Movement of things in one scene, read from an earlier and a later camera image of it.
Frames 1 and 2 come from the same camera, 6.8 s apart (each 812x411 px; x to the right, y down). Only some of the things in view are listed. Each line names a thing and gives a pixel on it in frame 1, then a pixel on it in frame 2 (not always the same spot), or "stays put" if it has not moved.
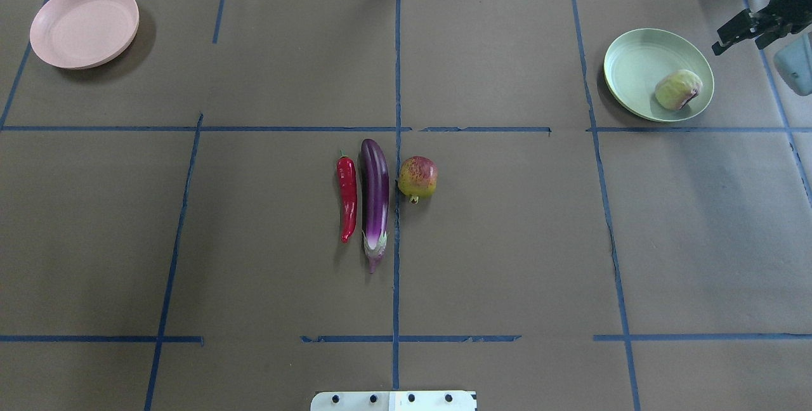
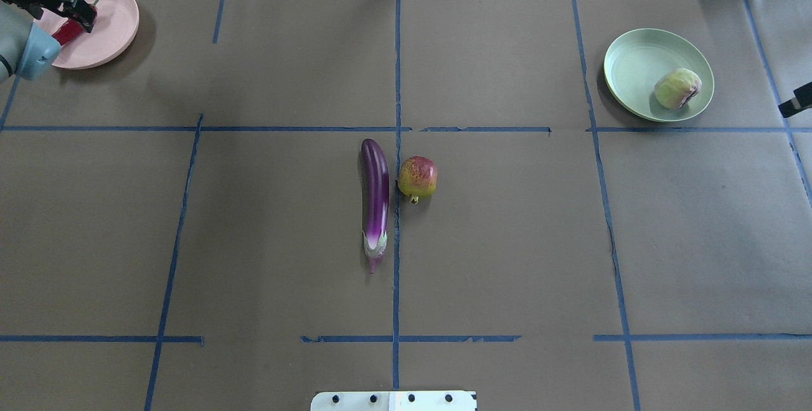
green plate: x=633 y=62 stays put
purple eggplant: x=374 y=200 stays put
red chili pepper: x=347 y=184 -> x=68 y=30
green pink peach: x=675 y=90 stays put
